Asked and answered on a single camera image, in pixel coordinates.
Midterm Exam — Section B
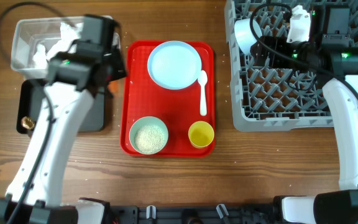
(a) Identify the orange carrot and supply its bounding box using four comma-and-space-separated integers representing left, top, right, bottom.
108, 80, 119, 96

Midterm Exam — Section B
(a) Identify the light blue small bowl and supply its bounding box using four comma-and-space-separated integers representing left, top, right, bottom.
234, 19, 257, 55

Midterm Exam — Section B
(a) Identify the white paper towel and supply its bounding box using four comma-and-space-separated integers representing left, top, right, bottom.
46, 22, 83, 61

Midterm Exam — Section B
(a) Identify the green bowl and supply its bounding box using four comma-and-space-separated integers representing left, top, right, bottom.
129, 116, 169, 155

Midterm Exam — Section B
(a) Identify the small brown food scrap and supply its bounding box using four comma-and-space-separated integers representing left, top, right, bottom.
21, 116, 35, 130

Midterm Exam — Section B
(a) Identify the pile of white rice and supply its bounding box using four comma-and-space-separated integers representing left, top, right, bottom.
135, 125, 165, 154

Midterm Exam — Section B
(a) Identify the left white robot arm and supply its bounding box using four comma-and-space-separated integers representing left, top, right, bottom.
0, 15, 126, 223

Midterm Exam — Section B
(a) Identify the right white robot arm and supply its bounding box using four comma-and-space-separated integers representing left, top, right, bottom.
265, 6, 358, 223

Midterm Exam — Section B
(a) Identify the grey dishwasher rack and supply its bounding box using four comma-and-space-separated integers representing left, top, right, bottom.
224, 0, 358, 132

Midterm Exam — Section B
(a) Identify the light blue plate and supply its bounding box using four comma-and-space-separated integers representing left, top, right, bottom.
147, 40, 202, 90

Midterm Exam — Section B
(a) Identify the white plastic spoon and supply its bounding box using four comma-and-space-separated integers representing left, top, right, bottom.
197, 70, 208, 116

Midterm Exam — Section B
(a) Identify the red plastic tray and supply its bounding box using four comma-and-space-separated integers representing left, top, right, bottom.
119, 40, 215, 157

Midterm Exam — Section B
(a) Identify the clear plastic bin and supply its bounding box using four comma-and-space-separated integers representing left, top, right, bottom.
10, 15, 121, 81

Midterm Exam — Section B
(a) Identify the black plastic bin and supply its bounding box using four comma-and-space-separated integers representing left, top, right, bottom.
16, 79, 106, 135

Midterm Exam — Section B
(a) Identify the yellow plastic cup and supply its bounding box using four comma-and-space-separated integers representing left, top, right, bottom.
188, 121, 214, 149

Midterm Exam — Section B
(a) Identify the black mounting rail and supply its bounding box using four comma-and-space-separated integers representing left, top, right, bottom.
111, 204, 288, 224

